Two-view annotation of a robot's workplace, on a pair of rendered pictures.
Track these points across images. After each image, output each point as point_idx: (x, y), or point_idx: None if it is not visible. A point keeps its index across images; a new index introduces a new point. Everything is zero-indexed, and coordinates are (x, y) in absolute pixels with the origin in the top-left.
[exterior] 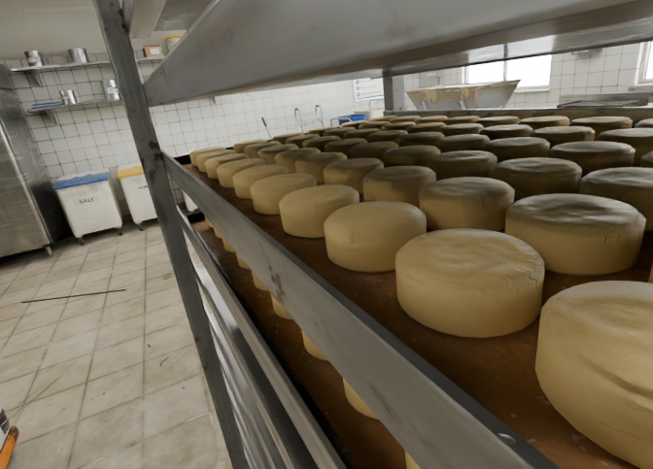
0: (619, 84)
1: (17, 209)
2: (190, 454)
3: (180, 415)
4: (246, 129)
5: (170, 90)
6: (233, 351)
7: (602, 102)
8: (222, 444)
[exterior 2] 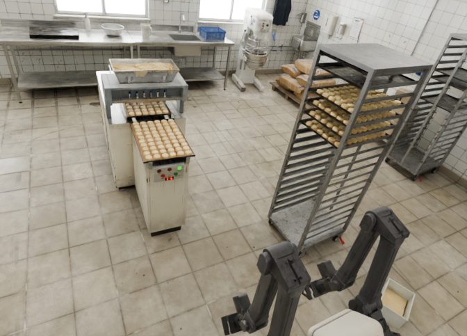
0: (45, 14)
1: None
2: (233, 307)
3: (205, 323)
4: None
5: (373, 122)
6: (357, 153)
7: (52, 29)
8: (228, 291)
